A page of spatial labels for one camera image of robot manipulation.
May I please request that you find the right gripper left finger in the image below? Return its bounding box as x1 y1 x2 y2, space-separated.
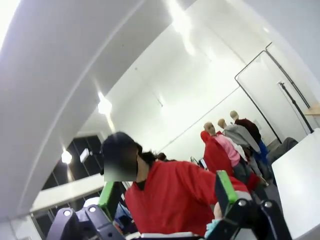
46 180 126 240

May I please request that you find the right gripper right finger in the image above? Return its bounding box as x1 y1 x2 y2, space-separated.
207 169 293 240

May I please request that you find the teal microfiber duster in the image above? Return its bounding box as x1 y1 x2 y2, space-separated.
204 218 227 238

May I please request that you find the person's left forearm red sleeve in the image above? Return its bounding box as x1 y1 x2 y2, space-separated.
224 174 262 201

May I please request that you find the person's left hand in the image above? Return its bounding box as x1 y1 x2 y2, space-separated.
212 201 225 222

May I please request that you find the mannequin in red jacket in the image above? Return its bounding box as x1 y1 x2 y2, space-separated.
199 121 235 178

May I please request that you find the mannequin in pink jacket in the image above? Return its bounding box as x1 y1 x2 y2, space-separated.
215 134 241 169

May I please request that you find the white box lamp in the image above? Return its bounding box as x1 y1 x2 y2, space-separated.
79 148 91 163

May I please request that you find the person in red jacket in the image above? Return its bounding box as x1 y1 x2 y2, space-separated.
99 131 262 237

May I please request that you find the ceiling light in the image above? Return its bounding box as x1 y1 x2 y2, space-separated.
61 149 73 165
97 92 113 116

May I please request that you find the mannequin in grey hoodie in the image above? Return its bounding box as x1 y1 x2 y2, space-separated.
216 118 262 154

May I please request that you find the mannequin in maroon sweater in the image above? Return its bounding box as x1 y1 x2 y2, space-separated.
229 110 270 162

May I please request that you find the black office chair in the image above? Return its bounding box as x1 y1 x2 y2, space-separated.
266 136 299 166

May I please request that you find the white rounded side table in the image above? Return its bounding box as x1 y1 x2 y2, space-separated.
271 132 320 240

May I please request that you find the black tripod stand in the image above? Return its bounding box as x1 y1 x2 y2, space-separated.
277 80 315 134

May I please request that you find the wooden top desk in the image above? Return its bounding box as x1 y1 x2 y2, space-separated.
304 103 320 116

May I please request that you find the white backdrop on black frame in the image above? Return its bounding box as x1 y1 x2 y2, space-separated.
234 41 313 145

